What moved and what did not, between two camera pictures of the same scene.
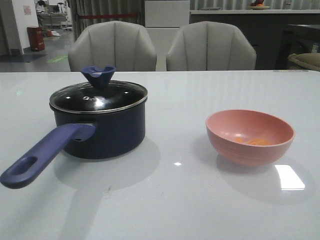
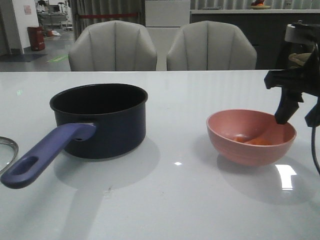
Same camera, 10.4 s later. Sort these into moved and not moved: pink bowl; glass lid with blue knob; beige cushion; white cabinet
Moved: glass lid with blue knob
Not moved: beige cushion; pink bowl; white cabinet
